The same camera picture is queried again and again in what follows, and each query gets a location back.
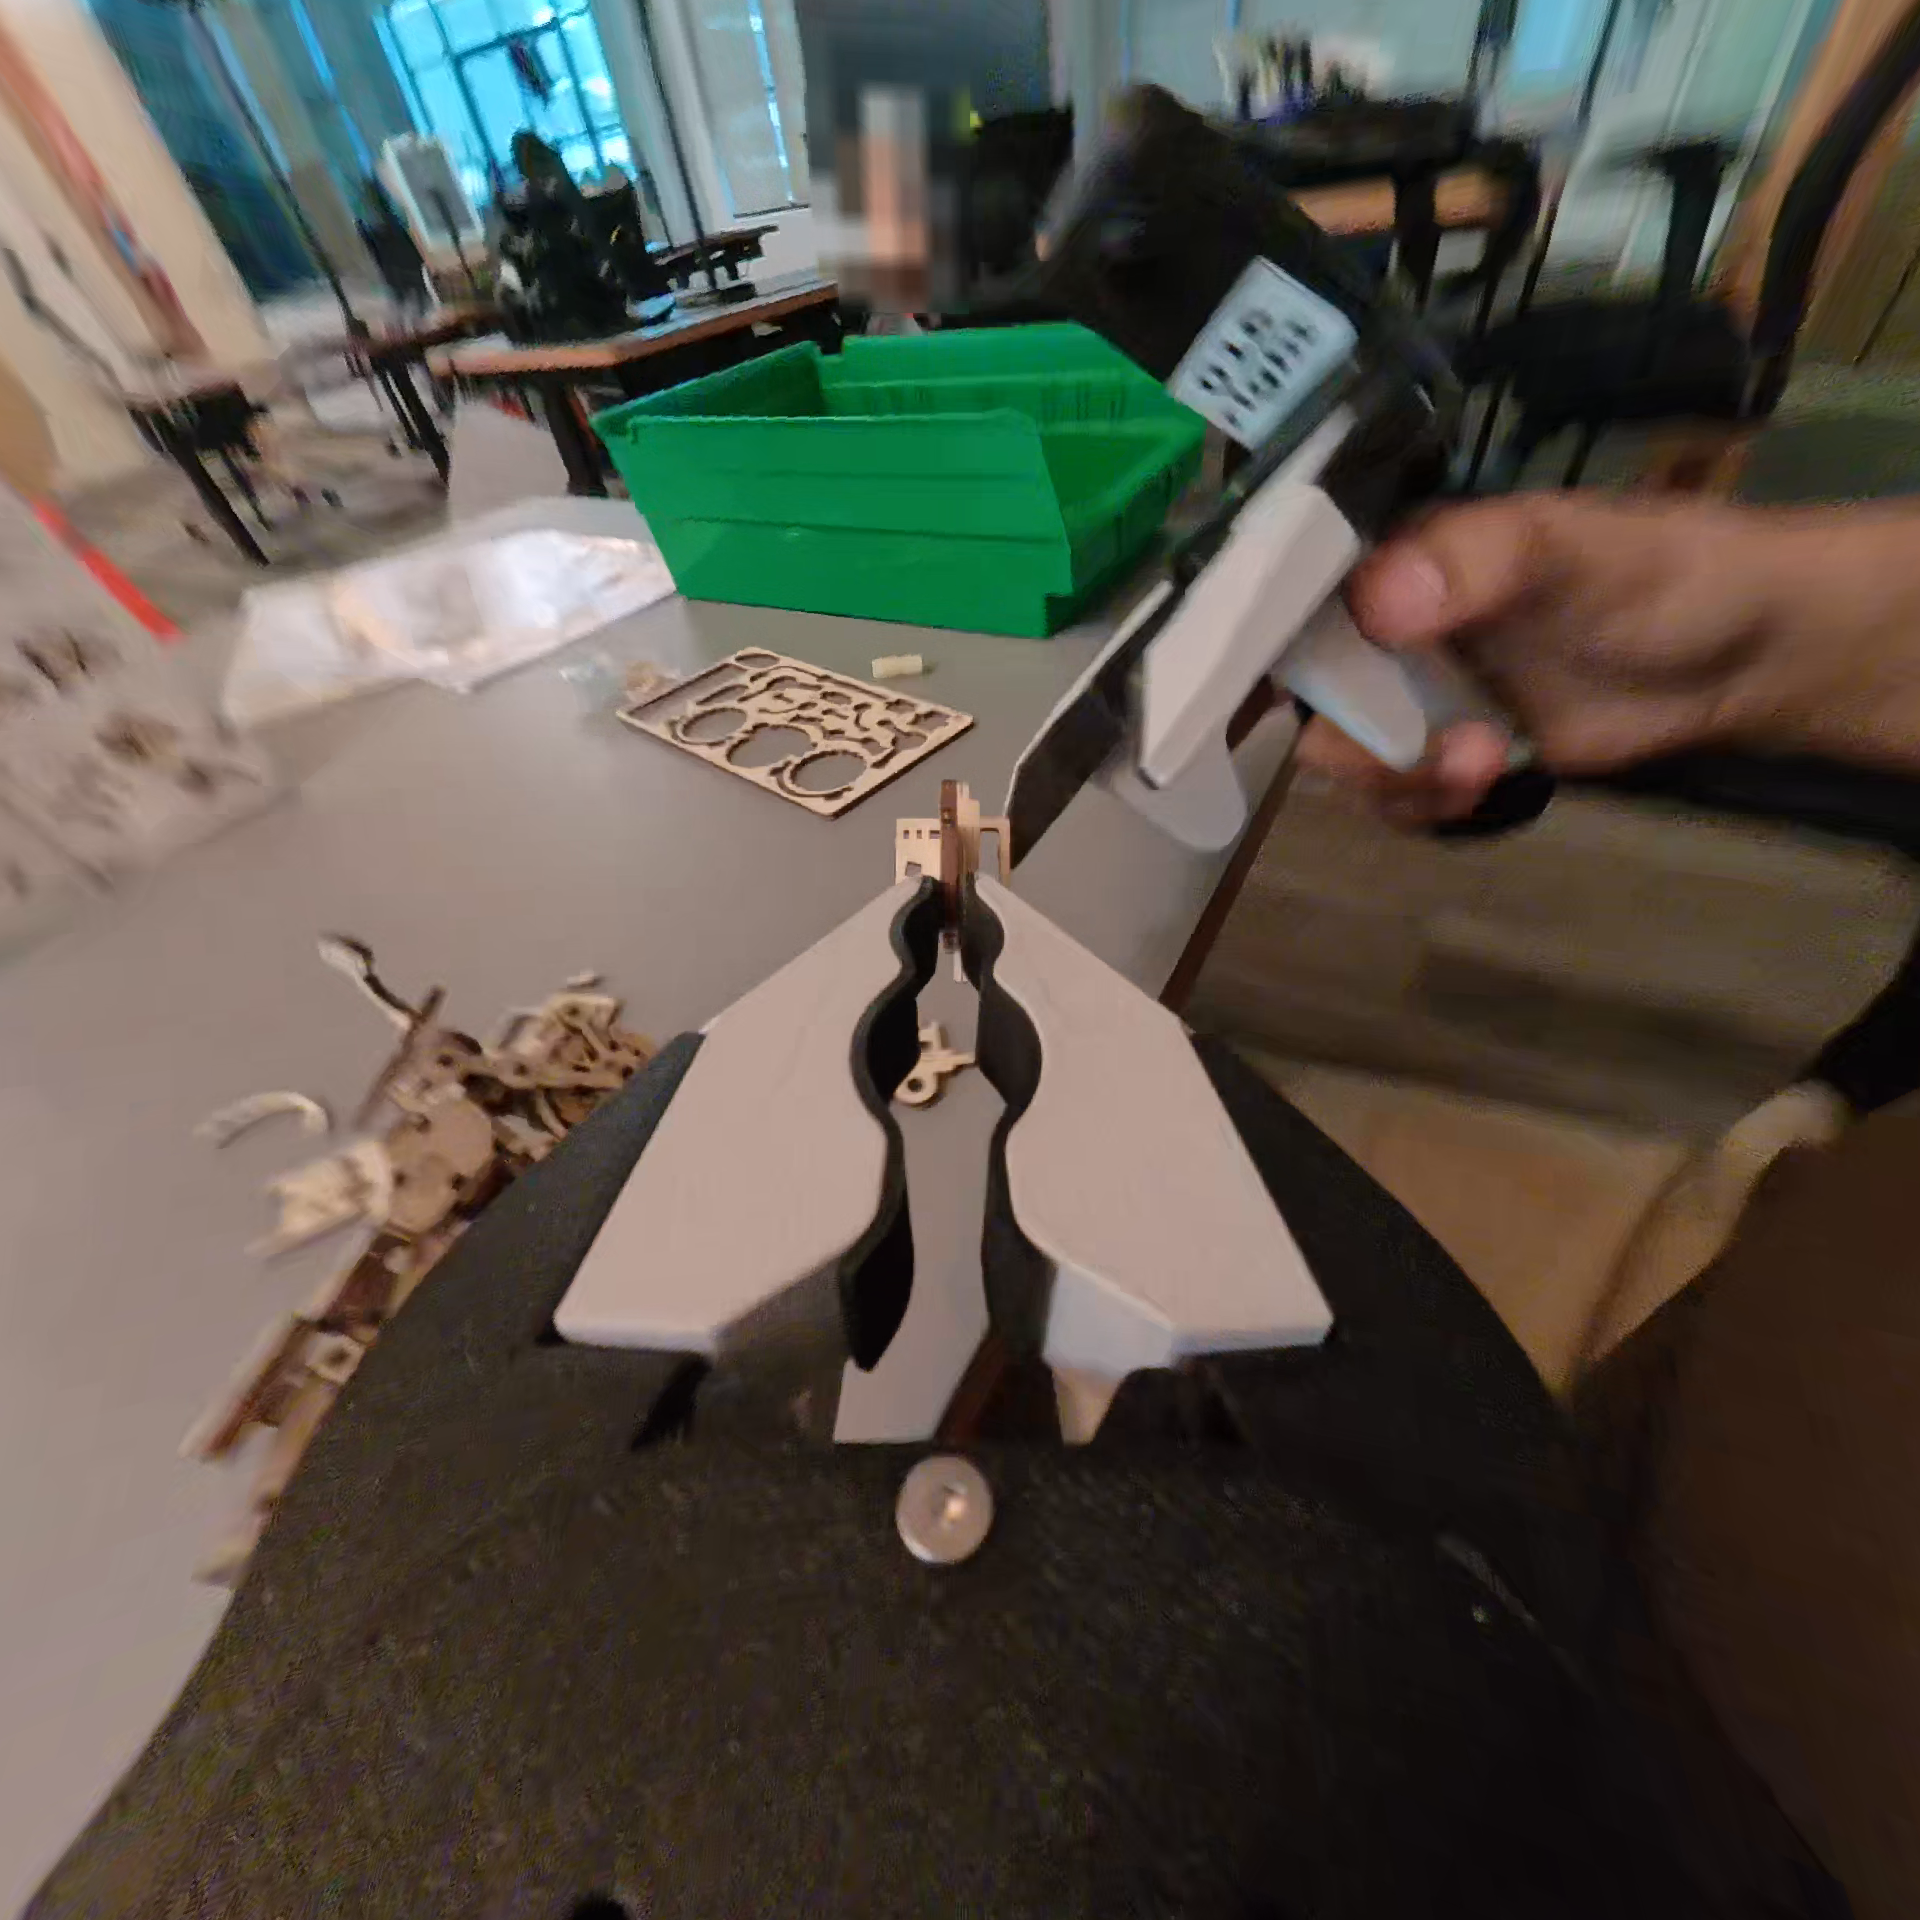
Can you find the dark bulky object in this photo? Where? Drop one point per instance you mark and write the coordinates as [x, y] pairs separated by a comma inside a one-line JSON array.
[[1141, 225]]

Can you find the pile of wooden model parts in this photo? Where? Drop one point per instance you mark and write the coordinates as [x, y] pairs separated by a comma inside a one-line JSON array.
[[434, 1140]]

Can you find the small wooden cutout piece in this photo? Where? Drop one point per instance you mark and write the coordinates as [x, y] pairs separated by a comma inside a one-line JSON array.
[[931, 1068]]

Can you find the wooden sheet with round holes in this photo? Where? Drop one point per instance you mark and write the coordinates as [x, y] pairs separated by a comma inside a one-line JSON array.
[[900, 756]]

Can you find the printed instruction sheet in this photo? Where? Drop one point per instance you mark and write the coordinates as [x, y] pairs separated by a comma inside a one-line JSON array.
[[106, 721]]

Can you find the clear plastic bag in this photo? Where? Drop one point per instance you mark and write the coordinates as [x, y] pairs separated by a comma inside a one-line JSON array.
[[451, 600]]

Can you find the black chair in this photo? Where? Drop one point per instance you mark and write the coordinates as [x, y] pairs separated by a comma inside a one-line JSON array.
[[1723, 796]]

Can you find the green plastic bin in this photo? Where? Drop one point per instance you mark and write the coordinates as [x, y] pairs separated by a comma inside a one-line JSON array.
[[840, 511]]

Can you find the person's leg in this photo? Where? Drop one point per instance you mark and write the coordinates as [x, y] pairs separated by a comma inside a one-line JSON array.
[[1770, 1500]]

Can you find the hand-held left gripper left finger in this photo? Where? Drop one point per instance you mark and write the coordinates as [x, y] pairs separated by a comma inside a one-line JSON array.
[[735, 1184]]

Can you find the small wooden model part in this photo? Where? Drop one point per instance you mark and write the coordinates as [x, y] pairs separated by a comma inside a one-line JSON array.
[[953, 840]]

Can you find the person's right forearm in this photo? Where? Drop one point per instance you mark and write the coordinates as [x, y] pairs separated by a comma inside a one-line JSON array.
[[1893, 629]]

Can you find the wooden background table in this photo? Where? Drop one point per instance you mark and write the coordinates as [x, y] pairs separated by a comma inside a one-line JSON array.
[[628, 352], [1411, 201]]

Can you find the grey desk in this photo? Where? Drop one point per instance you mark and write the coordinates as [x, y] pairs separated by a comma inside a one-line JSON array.
[[599, 901]]

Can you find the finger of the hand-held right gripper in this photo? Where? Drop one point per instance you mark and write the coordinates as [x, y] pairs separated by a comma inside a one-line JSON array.
[[1229, 615], [1073, 756]]

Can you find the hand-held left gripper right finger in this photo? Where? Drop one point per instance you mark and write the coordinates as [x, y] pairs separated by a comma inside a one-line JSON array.
[[1154, 1200]]

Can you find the person's right hand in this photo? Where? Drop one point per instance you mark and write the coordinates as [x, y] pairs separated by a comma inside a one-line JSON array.
[[1621, 629]]

